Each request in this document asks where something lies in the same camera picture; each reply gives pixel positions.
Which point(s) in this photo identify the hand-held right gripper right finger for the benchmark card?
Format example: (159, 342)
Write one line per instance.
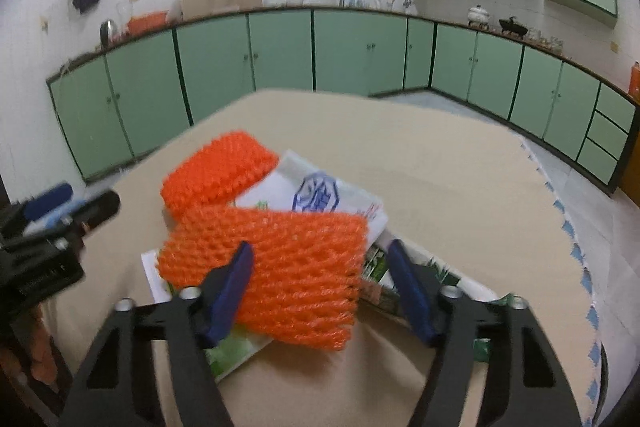
(412, 297)

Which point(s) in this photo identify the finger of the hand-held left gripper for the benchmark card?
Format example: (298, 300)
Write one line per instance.
(97, 207)
(50, 199)

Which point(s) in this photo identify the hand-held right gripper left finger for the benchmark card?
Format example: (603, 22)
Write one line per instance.
(225, 297)

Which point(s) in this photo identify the white green printed packet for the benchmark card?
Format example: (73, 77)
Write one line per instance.
(225, 352)

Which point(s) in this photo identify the orange foam fruit net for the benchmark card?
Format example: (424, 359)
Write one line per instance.
(215, 177)
(300, 272)

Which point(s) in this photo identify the person's left hand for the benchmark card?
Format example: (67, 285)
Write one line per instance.
(42, 347)

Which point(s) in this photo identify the green leaf print packet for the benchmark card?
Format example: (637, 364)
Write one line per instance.
(440, 274)

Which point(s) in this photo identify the white packet with blue print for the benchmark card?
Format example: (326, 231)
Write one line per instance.
(320, 192)

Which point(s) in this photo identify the table with beige cloth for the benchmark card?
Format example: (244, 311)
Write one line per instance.
(400, 157)

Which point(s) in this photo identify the steel kettle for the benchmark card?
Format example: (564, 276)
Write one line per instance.
(106, 32)

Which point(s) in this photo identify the orange basin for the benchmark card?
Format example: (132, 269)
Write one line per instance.
(147, 23)

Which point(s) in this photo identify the wooden door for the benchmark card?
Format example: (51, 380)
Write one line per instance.
(632, 177)

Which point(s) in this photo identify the green base cabinets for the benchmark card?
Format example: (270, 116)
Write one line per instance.
(350, 52)

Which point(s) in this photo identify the black wok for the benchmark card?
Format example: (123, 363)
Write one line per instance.
(512, 27)

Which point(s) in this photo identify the glass jar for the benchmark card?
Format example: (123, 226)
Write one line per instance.
(536, 36)
(556, 43)

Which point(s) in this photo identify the white pot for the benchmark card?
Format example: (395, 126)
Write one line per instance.
(477, 14)

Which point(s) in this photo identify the small silver kettle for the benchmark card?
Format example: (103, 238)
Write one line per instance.
(408, 4)

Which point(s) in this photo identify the utensil holder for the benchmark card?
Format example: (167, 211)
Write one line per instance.
(386, 3)

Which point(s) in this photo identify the red thermos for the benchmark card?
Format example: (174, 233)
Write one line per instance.
(636, 82)

